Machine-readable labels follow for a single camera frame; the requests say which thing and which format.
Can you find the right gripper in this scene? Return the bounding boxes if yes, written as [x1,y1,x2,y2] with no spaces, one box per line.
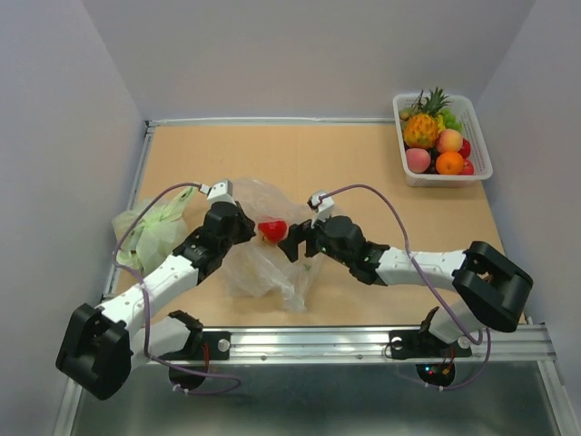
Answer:
[278,209,352,268]

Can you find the red apple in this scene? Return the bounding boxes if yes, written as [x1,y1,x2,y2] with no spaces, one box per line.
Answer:
[258,220,288,244]
[458,159,475,176]
[458,139,471,159]

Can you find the clear plastic fruit bag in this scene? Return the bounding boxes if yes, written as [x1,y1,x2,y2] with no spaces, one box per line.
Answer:
[220,178,323,312]

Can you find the small pineapple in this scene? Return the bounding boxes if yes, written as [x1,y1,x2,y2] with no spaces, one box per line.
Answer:
[403,87,449,150]

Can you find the orange fruit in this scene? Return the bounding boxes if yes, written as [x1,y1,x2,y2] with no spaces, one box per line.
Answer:
[435,151,464,175]

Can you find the yellow pink peach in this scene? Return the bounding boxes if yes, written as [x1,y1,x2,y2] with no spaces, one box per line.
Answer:
[436,129,463,154]

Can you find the green grapes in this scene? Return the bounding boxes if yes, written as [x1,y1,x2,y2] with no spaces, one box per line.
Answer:
[438,107,462,133]

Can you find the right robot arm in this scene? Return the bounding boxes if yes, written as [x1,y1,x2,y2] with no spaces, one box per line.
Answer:
[278,215,534,360]

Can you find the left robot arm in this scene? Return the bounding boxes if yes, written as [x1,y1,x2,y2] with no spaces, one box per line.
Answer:
[55,201,255,400]

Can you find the green plastic bag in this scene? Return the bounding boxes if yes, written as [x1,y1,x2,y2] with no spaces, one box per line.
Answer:
[114,187,196,277]

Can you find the longan bunch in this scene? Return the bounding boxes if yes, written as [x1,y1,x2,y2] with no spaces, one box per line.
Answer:
[399,92,424,122]

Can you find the white plastic basket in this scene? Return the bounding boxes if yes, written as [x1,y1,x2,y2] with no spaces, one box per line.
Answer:
[395,94,493,188]

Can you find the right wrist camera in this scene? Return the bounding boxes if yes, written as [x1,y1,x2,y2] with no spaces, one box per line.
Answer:
[307,191,335,228]

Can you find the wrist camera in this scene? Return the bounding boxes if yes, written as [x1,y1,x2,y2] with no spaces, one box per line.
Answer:
[198,179,235,204]
[307,191,335,228]

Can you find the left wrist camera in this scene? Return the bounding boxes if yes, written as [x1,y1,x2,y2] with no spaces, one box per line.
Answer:
[198,179,235,204]

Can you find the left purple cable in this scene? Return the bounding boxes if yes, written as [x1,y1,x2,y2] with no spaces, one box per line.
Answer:
[112,182,242,395]

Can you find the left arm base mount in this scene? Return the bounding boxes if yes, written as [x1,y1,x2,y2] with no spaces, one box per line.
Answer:
[150,330,231,362]

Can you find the aluminium front rail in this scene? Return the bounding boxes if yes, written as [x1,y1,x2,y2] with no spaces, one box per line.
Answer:
[133,320,556,368]

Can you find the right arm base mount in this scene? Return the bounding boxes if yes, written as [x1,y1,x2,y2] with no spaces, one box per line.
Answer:
[383,329,472,360]

